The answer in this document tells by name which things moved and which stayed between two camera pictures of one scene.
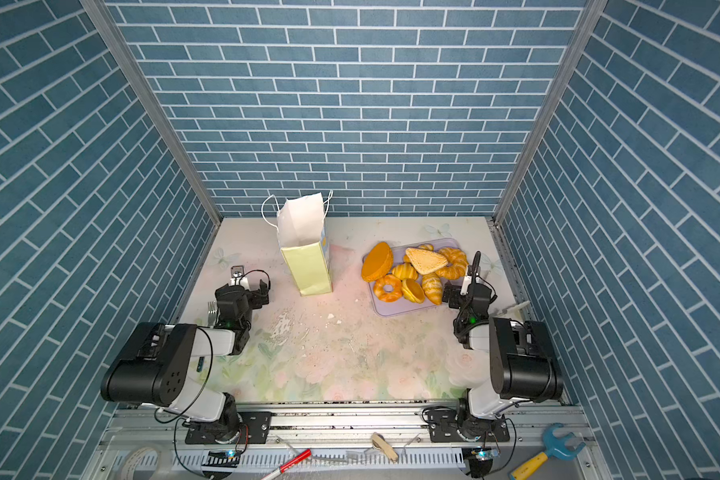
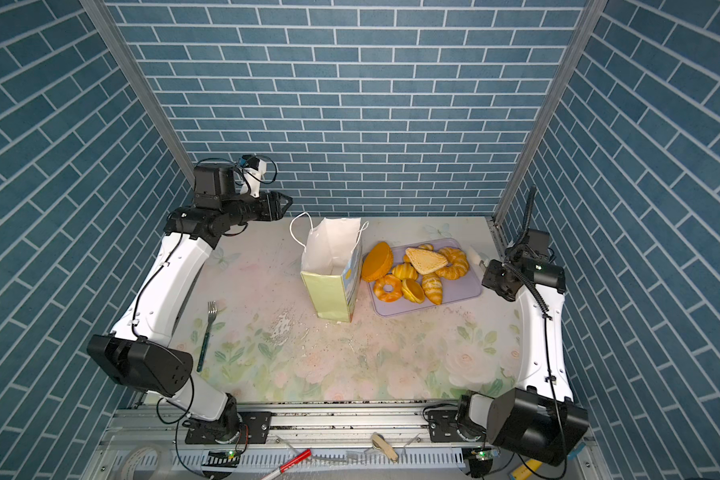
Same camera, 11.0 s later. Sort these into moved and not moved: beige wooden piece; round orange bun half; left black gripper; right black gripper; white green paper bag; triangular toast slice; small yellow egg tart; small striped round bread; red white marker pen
Moved: right black gripper; left black gripper; white green paper bag
Not moved: red white marker pen; beige wooden piece; small yellow egg tart; small striped round bread; triangular toast slice; round orange bun half
